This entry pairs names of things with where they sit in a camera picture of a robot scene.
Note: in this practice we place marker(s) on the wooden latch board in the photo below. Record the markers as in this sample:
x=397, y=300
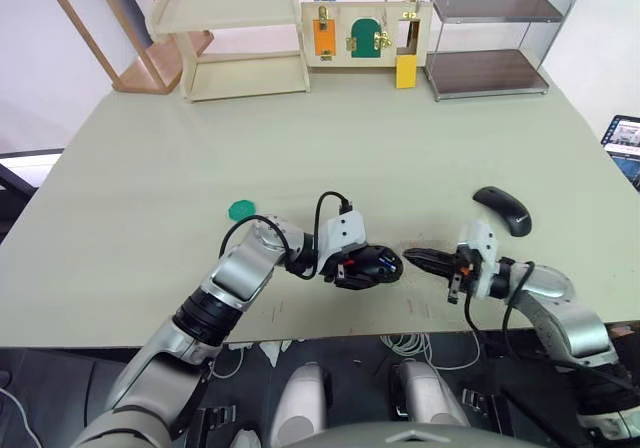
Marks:
x=365, y=33

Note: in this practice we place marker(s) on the green round disc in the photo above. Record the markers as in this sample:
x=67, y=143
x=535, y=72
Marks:
x=241, y=210

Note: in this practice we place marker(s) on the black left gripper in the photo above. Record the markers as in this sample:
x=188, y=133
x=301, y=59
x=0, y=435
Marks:
x=350, y=272

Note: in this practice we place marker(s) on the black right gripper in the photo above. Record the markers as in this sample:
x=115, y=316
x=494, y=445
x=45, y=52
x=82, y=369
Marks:
x=459, y=270

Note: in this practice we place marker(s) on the light wooden two-tier shelf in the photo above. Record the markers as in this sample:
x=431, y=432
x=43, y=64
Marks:
x=240, y=43

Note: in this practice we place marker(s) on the black chair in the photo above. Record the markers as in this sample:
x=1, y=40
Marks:
x=15, y=183

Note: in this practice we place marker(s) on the black mouse base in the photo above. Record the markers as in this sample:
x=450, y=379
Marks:
x=382, y=265

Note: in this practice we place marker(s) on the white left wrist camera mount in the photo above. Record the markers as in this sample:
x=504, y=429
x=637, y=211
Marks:
x=345, y=233

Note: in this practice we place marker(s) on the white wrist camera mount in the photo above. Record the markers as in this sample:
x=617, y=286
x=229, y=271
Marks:
x=480, y=242
x=345, y=233

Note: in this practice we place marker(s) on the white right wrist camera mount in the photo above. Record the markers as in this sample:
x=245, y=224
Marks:
x=480, y=242

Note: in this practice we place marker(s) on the silver robot leg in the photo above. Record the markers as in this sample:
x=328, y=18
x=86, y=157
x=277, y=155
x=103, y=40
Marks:
x=300, y=403
x=425, y=398

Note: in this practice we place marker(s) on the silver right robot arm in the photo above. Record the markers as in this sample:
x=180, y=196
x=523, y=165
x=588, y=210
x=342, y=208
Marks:
x=575, y=328

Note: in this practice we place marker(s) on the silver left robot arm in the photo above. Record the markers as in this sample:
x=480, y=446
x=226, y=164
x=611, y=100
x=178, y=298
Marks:
x=240, y=273

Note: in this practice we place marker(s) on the black mouse cover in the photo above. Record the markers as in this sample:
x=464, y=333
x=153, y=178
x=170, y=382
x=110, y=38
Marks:
x=502, y=210

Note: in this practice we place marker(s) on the silver left robot leg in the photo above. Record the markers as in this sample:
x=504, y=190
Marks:
x=300, y=403

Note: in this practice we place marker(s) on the yellow latch board door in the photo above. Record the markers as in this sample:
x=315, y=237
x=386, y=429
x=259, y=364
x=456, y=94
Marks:
x=406, y=71

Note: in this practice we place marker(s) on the brown wooden stool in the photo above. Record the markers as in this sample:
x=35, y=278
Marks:
x=150, y=63

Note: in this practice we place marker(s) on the silver right robot leg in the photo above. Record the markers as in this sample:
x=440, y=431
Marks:
x=425, y=398

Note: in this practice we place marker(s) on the metal rack with dark shelves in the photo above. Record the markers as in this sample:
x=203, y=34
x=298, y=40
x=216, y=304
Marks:
x=495, y=38

